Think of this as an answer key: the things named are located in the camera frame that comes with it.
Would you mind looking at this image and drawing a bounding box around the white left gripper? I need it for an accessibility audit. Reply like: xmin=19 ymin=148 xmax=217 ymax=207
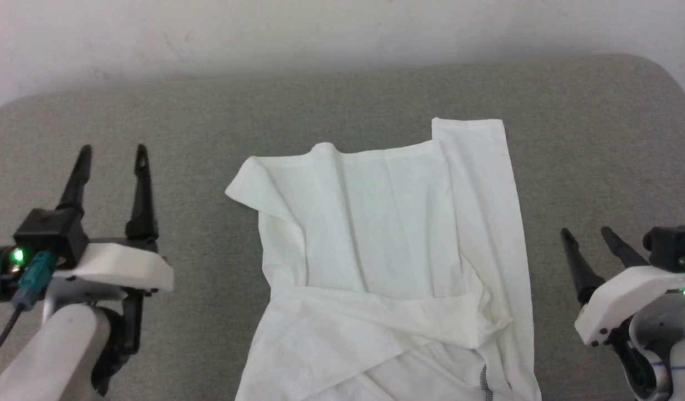
xmin=57 ymin=143 xmax=175 ymax=356

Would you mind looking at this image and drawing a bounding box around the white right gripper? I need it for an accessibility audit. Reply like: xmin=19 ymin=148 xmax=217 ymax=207
xmin=560 ymin=226 xmax=685 ymax=347

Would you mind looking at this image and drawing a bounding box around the white garment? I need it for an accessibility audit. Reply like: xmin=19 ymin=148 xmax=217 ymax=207
xmin=224 ymin=117 xmax=544 ymax=401

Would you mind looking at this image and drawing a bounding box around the teal left camera connector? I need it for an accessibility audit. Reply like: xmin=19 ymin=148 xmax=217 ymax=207
xmin=15 ymin=250 xmax=57 ymax=310

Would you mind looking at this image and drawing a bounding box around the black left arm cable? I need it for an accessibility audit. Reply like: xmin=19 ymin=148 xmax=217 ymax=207
xmin=0 ymin=305 xmax=25 ymax=365

